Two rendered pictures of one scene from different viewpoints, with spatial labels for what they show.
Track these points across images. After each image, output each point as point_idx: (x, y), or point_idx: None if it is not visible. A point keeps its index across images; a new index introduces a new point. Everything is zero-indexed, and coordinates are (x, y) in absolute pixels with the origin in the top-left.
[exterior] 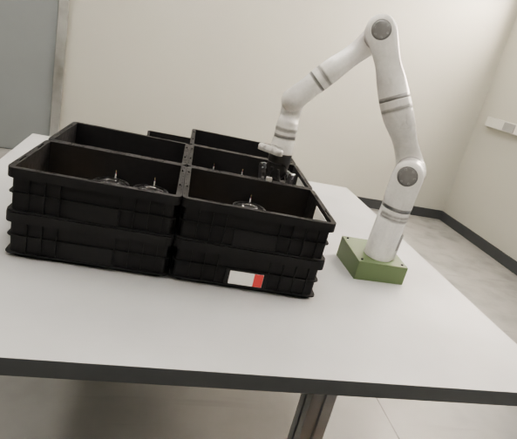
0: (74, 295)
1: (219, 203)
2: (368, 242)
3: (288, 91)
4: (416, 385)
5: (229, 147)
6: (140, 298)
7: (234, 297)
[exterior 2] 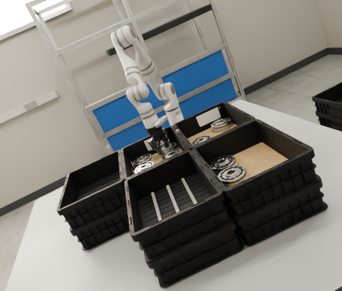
0: (327, 168)
1: (246, 114)
2: None
3: (143, 85)
4: (271, 109)
5: (69, 200)
6: None
7: None
